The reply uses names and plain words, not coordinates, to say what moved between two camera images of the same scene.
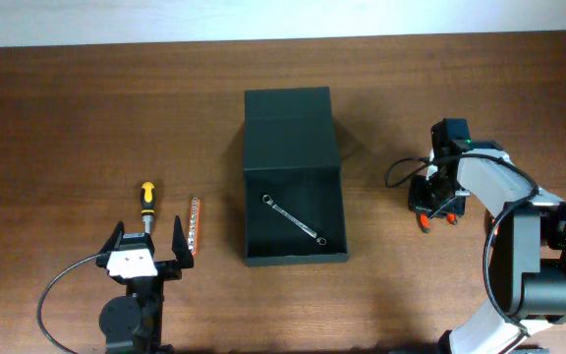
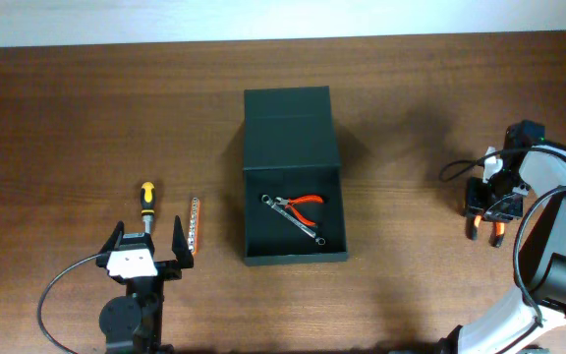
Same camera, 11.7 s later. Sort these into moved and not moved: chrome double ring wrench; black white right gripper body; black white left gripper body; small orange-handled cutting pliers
Moved: black white right gripper body; small orange-handled cutting pliers
Not moved: black white left gripper body; chrome double ring wrench
